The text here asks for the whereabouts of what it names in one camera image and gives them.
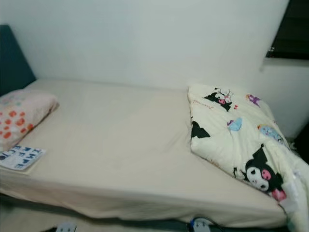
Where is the pink pillow with coloured dots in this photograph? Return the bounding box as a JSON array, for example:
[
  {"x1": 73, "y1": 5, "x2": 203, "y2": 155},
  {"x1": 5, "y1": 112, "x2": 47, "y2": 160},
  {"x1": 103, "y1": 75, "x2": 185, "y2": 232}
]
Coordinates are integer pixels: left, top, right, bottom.
[{"x1": 0, "y1": 89, "x2": 59, "y2": 153}]

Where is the white and blue booklet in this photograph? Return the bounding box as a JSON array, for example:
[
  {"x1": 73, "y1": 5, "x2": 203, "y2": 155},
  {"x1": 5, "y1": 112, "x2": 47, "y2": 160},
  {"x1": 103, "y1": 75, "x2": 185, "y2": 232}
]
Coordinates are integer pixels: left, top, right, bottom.
[{"x1": 0, "y1": 145, "x2": 46, "y2": 171}]

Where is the blue upholstered bed headboard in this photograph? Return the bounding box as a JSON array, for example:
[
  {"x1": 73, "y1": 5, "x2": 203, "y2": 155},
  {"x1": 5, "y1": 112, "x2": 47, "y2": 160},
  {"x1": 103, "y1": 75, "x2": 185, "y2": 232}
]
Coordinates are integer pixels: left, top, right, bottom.
[{"x1": 0, "y1": 25, "x2": 37, "y2": 96}]

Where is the cream cartoon print blanket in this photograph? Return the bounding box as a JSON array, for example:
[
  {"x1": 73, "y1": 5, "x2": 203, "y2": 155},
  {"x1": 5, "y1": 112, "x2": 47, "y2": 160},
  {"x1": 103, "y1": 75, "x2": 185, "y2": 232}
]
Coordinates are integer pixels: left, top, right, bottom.
[{"x1": 188, "y1": 84, "x2": 309, "y2": 228}]

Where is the dark blue bed frame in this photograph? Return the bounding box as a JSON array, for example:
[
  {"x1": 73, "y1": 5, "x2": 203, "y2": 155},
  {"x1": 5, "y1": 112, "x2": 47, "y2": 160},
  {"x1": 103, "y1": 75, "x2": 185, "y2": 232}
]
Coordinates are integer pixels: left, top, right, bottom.
[{"x1": 0, "y1": 192, "x2": 290, "y2": 232}]

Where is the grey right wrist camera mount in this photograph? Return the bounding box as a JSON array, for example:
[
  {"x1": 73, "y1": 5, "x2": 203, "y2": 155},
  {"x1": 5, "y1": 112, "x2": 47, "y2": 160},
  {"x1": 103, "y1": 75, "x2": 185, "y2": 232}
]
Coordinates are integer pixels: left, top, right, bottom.
[{"x1": 190, "y1": 217, "x2": 218, "y2": 232}]

